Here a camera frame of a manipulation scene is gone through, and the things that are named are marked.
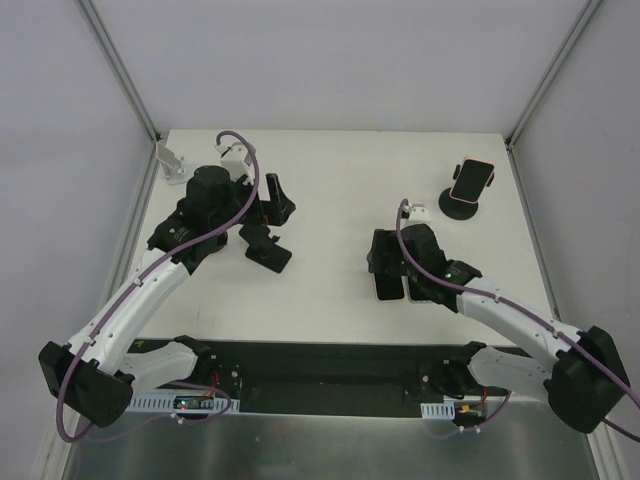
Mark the white-cased phone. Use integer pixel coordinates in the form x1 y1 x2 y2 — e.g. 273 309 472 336
373 273 405 301

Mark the left aluminium frame post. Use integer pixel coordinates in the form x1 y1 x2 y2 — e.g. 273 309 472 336
75 0 162 143

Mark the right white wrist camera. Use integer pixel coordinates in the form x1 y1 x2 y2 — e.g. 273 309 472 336
402 203 432 227

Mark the pink-cased phone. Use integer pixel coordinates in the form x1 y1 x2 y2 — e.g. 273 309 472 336
449 157 495 204

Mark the left white cable duct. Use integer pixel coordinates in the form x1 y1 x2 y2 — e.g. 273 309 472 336
126 393 240 415

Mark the right white cable duct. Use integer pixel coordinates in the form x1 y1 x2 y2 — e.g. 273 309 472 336
420 400 456 421

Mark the white cable duct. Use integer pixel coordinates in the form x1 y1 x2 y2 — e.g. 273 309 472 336
126 393 240 415
420 400 456 421

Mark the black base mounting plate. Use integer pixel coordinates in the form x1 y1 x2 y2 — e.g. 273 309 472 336
129 338 516 415

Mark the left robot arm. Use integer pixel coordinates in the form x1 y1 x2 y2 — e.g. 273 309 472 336
38 165 296 428

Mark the right aluminium frame post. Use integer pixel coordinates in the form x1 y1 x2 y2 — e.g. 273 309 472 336
505 0 606 152

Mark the silver folding phone stand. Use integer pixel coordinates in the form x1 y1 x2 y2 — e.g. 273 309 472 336
154 142 198 186

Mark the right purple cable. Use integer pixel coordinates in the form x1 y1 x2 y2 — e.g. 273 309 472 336
395 198 640 443

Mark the clear-cased phone on table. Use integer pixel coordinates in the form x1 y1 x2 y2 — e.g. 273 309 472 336
407 282 431 303

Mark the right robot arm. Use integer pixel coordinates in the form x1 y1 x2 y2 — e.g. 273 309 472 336
367 224 631 433

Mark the black phone stand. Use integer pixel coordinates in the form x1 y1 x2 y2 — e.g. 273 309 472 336
239 225 292 274

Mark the black round-base phone mount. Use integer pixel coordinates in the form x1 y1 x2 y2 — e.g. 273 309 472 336
438 179 479 221

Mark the aluminium frame post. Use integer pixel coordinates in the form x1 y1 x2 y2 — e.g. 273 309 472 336
75 0 162 143
505 0 606 152

